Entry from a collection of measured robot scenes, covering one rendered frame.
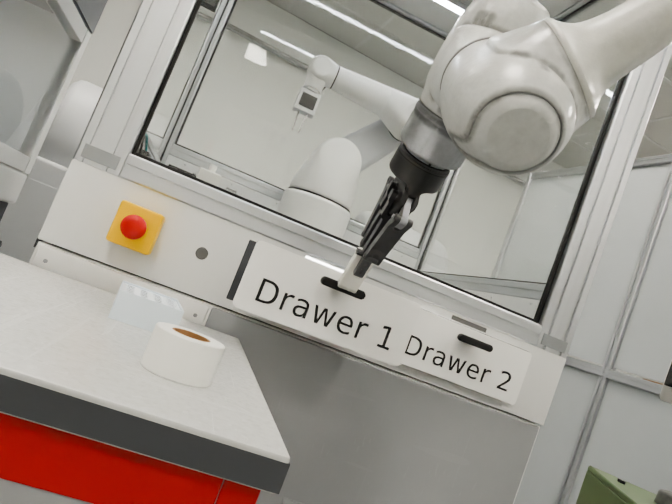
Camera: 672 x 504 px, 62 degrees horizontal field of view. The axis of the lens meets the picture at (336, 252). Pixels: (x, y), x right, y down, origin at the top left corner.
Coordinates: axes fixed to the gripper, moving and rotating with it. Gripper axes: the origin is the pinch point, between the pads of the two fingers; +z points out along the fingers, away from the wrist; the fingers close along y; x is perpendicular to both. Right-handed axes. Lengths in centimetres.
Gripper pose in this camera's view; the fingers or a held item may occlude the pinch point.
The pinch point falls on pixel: (356, 270)
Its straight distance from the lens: 82.7
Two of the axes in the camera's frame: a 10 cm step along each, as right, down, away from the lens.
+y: 0.2, -5.4, 8.4
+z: -4.3, 7.6, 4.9
